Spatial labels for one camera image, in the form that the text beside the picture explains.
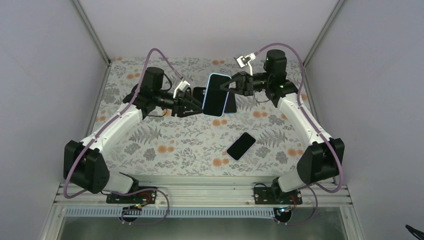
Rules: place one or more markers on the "aluminium frame post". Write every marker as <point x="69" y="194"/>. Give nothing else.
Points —
<point x="92" y="32"/>
<point x="323" y="31"/>

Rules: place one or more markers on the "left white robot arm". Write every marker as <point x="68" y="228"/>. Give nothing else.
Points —
<point x="84" y="162"/>

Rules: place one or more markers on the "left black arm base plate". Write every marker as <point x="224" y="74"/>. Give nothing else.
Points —
<point x="148" y="196"/>

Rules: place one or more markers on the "slotted grey cable duct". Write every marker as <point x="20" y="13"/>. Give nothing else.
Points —
<point x="173" y="212"/>

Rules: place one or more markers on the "aluminium mounting rail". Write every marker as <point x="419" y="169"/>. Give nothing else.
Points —
<point x="231" y="191"/>

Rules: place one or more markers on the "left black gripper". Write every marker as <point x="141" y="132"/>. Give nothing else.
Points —
<point x="180" y="103"/>

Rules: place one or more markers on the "right aluminium frame post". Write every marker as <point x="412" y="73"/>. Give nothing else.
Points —
<point x="323" y="31"/>

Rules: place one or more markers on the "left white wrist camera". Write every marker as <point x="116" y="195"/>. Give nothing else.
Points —
<point x="181" y="87"/>

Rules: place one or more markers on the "smartphone in clear case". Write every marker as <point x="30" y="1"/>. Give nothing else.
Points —
<point x="240" y="146"/>

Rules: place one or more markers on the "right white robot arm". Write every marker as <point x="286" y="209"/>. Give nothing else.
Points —
<point x="323" y="154"/>

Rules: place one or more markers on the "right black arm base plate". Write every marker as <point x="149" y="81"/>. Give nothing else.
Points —
<point x="273" y="195"/>

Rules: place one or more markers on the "black phone case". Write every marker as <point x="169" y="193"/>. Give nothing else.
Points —
<point x="199" y="93"/>

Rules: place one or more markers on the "floral patterned table mat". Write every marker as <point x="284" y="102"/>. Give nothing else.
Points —
<point x="196" y="145"/>

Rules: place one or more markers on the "left aluminium frame post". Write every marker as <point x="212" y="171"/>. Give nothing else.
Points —
<point x="92" y="32"/>

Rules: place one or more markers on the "black smartphone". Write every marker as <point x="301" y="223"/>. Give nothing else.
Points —
<point x="230" y="106"/>

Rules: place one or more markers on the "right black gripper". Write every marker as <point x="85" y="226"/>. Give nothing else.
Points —
<point x="243" y="84"/>

